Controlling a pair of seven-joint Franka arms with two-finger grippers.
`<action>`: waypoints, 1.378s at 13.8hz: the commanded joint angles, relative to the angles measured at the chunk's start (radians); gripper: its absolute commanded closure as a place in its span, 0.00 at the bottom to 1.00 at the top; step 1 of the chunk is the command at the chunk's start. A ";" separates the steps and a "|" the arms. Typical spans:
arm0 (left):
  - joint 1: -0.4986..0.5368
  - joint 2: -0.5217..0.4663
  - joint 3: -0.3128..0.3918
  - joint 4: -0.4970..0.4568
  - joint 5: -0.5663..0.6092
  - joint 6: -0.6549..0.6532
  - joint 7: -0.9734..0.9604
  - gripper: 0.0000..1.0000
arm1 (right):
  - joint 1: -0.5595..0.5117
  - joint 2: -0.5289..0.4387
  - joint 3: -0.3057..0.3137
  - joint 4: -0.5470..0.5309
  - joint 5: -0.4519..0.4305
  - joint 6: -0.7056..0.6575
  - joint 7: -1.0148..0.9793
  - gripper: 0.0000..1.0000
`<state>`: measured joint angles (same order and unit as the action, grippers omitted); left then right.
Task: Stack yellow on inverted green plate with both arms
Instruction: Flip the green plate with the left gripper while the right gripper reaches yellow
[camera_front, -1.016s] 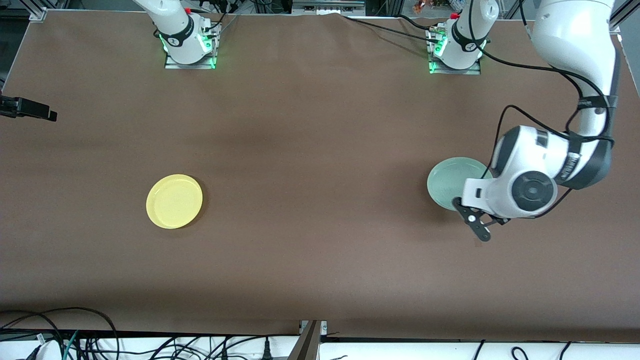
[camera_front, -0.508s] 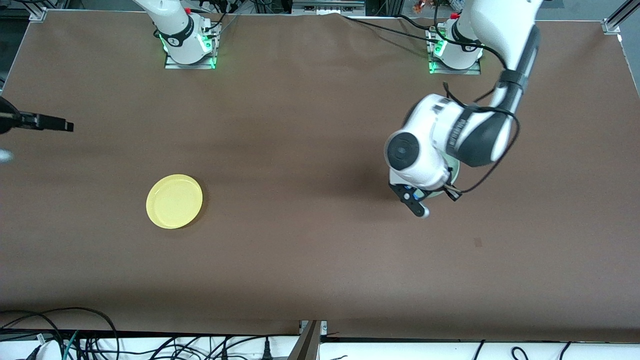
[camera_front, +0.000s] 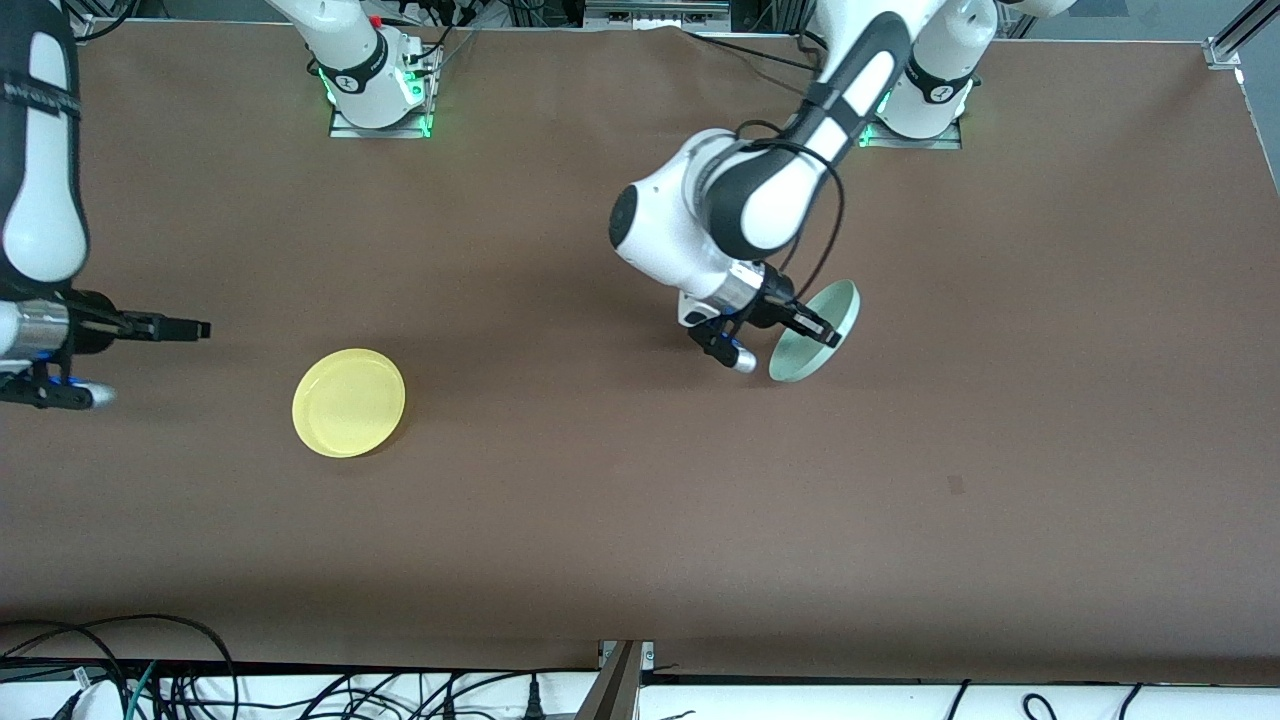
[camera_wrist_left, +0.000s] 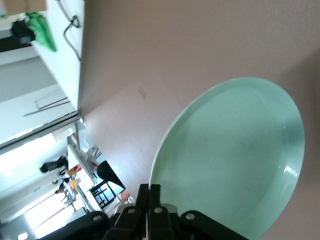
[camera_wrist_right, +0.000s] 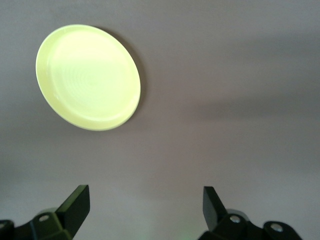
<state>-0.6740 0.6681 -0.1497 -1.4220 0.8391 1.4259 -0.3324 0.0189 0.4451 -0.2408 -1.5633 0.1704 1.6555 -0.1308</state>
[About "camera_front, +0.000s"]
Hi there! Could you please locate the yellow round plate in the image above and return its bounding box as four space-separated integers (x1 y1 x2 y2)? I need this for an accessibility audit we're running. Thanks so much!
292 348 407 459

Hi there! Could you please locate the aluminium profile post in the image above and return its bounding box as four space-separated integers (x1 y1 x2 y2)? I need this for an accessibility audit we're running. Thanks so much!
574 640 656 720

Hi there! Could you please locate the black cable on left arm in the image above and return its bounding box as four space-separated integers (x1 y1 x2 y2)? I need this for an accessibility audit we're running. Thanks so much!
736 120 847 306

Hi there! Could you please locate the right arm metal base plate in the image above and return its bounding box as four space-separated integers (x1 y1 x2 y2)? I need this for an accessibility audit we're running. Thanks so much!
329 45 442 140

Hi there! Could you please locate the pale green round plate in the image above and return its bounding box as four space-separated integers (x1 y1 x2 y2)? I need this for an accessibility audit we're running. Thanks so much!
768 279 861 383

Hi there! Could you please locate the grey electronics box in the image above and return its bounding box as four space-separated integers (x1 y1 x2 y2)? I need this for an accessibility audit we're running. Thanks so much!
584 0 732 27

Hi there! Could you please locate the black cable across table edge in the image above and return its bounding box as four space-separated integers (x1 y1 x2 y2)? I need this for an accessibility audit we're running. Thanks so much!
684 28 823 73

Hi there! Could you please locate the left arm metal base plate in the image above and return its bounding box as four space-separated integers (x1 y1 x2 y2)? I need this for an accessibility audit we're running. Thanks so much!
858 110 964 151

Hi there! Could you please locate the brown table cover sheet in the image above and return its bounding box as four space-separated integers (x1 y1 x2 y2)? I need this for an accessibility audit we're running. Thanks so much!
0 22 1280 686

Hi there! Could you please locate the long looping black cable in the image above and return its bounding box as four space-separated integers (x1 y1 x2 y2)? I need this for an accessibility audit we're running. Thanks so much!
0 613 241 720

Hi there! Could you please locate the green cable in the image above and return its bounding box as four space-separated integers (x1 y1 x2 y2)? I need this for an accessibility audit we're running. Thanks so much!
124 660 158 720

